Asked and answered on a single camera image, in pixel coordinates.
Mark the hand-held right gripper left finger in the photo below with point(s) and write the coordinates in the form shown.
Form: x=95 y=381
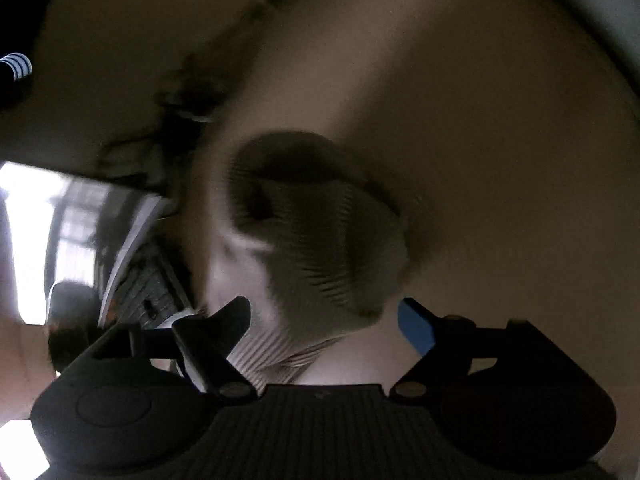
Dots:
x=235 y=321

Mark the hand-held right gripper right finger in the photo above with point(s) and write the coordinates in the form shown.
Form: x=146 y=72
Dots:
x=417 y=326

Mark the beige striped knit sweater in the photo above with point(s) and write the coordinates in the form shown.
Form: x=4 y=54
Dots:
x=325 y=240

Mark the black keyboard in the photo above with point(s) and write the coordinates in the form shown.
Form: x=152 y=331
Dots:
x=150 y=285

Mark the curved computer monitor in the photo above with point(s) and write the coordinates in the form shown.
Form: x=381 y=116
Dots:
x=60 y=220

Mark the dark cloth with white stripes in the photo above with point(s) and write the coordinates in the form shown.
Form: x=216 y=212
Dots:
x=17 y=65

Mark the white computer case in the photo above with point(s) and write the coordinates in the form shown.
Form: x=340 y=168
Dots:
x=600 y=25

